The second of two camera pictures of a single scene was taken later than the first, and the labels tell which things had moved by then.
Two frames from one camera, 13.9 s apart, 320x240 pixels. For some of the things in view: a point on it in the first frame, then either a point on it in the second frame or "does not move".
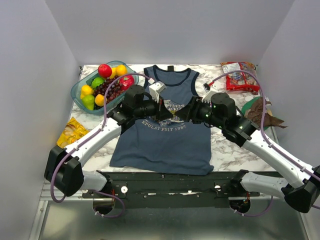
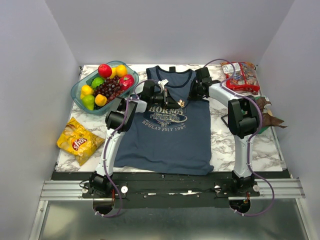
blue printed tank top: [170, 145] does not move
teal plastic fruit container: [88, 93] does not move
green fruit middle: [97, 81] does not move
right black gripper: [191, 110] to [192, 96]
